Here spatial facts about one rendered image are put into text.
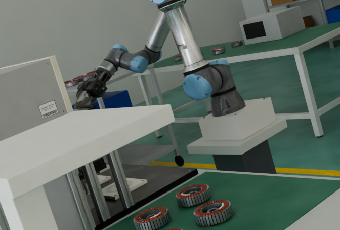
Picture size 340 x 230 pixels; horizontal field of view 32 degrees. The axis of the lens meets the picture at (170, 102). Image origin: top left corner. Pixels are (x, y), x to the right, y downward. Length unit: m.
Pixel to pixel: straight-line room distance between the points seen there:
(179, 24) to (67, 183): 0.87
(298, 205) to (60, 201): 0.71
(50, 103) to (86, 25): 6.50
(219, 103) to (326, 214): 1.05
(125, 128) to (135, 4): 7.96
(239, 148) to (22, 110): 0.92
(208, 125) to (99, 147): 1.58
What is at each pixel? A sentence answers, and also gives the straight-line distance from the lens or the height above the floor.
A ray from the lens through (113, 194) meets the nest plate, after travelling 2.16.
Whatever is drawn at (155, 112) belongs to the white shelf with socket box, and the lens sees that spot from 1.10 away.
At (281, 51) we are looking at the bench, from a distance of 4.70.
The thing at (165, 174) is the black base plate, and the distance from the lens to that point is 2.23.
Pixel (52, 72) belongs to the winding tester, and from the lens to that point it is 2.00.
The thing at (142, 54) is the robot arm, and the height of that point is 1.18.
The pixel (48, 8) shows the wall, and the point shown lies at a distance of 8.21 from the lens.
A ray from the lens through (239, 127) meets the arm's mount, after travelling 2.45.
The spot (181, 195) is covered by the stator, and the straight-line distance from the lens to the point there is 1.91.
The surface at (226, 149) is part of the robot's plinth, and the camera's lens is 2.46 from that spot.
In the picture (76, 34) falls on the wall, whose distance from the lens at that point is 8.36.
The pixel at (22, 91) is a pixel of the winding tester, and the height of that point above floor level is 1.24.
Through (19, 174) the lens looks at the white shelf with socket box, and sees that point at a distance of 0.96.
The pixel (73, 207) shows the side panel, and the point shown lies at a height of 0.86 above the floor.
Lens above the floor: 1.40
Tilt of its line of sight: 10 degrees down
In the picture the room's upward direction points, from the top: 17 degrees counter-clockwise
